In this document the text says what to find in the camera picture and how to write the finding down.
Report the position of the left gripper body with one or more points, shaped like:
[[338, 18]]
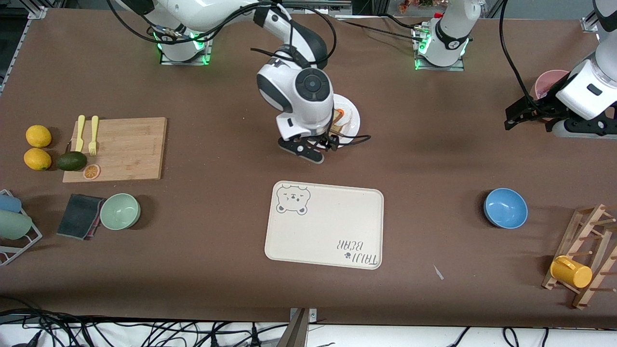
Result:
[[545, 109]]

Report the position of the brown bread slice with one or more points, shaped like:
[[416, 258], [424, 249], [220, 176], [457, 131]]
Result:
[[337, 126]]

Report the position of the white round plate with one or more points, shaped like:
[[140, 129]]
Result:
[[353, 120]]

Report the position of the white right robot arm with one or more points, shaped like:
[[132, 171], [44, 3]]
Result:
[[299, 91]]

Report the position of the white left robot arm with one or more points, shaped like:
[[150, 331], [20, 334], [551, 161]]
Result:
[[450, 33]]

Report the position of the pink bowl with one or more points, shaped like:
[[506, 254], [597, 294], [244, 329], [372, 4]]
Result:
[[549, 79]]

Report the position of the cream tray with bear print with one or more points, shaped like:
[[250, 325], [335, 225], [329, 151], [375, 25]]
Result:
[[328, 226]]

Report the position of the blue bowl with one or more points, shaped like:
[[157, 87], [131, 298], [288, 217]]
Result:
[[506, 208]]

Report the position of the wooden cup rack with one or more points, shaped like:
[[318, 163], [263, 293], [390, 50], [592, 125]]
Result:
[[568, 241]]

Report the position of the wooden cutting board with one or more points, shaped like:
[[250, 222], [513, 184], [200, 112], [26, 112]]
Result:
[[130, 149]]

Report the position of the yellow cup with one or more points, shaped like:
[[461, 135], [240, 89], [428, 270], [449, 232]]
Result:
[[573, 273]]

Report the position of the small white scrap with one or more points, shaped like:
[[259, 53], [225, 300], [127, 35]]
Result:
[[438, 273]]

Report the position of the mint green bowl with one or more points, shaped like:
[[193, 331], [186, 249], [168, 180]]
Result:
[[119, 212]]

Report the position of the yellow plastic fork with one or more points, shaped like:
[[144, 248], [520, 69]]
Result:
[[93, 144]]

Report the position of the orange slice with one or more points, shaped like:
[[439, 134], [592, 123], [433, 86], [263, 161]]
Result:
[[91, 171]]

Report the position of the yellow plastic knife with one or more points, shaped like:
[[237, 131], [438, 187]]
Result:
[[80, 140]]

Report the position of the green avocado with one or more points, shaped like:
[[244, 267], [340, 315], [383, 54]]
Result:
[[72, 161]]

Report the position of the dark grey folded cloth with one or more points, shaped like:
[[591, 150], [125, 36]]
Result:
[[77, 217]]

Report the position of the yellow lemon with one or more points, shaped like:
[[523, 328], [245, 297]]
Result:
[[37, 159], [38, 136]]

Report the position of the blue cup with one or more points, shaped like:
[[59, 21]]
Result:
[[9, 203]]

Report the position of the sage green cup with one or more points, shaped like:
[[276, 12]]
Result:
[[13, 225]]

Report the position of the aluminium frame post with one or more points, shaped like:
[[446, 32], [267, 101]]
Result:
[[37, 13], [590, 21]]

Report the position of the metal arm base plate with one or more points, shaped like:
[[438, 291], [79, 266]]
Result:
[[441, 68], [185, 62]]

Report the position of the aluminium frame beam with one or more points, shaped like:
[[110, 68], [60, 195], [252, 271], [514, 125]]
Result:
[[315, 6]]

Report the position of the metal bracket with post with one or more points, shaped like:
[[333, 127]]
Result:
[[296, 332]]

